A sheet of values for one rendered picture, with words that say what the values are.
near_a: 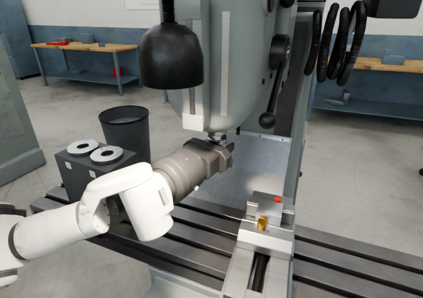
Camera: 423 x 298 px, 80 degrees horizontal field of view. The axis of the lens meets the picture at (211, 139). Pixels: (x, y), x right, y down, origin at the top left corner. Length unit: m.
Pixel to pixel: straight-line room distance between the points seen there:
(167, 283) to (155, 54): 0.67
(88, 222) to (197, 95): 0.27
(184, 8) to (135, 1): 5.39
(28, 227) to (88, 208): 0.11
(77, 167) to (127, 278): 1.22
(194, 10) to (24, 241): 0.44
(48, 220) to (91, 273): 1.54
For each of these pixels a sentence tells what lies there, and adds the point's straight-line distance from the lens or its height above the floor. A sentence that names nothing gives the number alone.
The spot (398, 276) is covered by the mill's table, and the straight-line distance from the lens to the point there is 0.83.
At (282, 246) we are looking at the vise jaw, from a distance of 0.64.
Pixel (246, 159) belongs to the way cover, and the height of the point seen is 1.02.
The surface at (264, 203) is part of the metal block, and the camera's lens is 0.68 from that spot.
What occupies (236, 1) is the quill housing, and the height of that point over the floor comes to 1.54.
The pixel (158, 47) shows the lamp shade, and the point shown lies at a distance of 0.27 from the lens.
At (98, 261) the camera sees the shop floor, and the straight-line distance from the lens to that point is 2.07.
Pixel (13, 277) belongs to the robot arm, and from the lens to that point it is 0.55.
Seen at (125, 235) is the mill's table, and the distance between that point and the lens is 0.81.
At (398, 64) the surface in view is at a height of 0.89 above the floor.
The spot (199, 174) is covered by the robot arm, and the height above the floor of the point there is 1.25.
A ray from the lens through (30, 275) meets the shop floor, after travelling 2.20.
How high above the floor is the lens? 1.53
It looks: 27 degrees down
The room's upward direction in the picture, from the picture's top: straight up
